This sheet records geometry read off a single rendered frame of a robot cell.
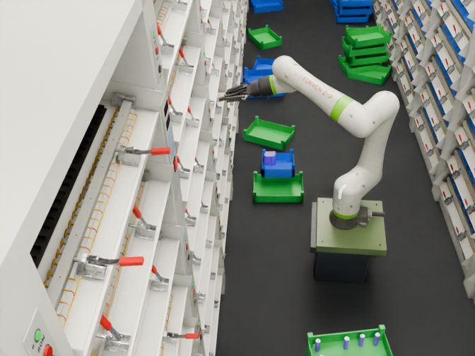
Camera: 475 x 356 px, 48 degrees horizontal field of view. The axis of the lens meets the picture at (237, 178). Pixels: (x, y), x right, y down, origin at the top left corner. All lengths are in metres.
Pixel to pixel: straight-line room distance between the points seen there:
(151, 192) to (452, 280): 2.00
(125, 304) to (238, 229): 2.04
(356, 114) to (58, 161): 1.69
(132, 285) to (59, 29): 0.49
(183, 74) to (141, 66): 0.58
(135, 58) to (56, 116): 0.43
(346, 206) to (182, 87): 1.16
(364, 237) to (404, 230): 0.57
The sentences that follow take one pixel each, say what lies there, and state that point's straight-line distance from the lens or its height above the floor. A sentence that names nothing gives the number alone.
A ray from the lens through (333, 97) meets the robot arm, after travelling 2.23.
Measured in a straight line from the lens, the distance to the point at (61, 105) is 0.72.
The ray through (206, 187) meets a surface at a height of 0.76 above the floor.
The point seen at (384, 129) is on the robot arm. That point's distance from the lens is 2.38.
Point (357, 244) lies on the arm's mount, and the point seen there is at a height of 0.32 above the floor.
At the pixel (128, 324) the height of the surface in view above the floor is 1.36.
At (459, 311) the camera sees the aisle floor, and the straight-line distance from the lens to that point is 2.83.
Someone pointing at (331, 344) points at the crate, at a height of 0.32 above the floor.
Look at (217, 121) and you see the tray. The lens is 2.53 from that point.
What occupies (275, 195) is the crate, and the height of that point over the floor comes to 0.00.
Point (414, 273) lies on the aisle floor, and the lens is 2.92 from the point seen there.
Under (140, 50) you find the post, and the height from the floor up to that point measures 1.70.
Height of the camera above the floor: 2.17
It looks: 40 degrees down
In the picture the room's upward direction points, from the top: 3 degrees counter-clockwise
